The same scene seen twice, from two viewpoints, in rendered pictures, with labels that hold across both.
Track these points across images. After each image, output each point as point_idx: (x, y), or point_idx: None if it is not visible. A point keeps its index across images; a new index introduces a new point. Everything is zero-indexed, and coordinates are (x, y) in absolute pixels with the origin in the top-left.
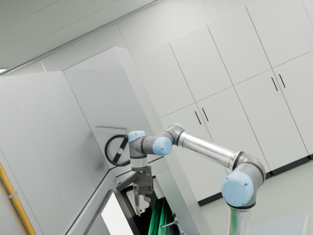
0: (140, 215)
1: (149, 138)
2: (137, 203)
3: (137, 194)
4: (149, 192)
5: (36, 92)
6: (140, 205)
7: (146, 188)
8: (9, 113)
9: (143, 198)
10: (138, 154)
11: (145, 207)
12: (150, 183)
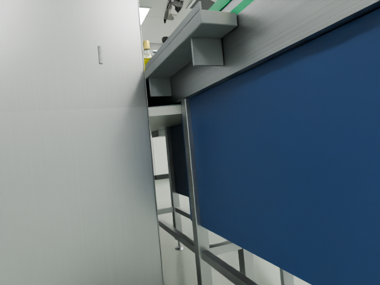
0: (168, 18)
1: None
2: (170, 7)
3: (173, 1)
4: (180, 5)
5: None
6: (171, 11)
7: (178, 3)
8: None
9: (174, 8)
10: None
11: (174, 14)
12: (183, 0)
